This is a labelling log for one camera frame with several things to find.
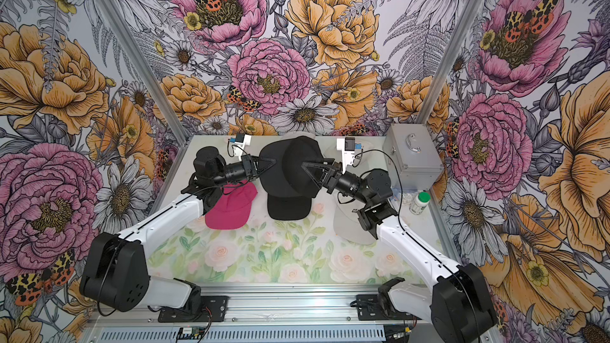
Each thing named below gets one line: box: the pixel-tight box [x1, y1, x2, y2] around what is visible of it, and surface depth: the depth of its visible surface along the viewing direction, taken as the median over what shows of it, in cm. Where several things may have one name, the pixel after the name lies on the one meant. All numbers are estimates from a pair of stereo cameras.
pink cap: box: [204, 181, 259, 230], surface depth 96 cm
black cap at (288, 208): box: [266, 193, 313, 220], surface depth 96 cm
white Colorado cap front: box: [333, 192, 376, 245], surface depth 94 cm
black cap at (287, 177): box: [258, 135, 325, 199], surface depth 76 cm
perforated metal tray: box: [92, 325, 395, 343], surface depth 71 cm
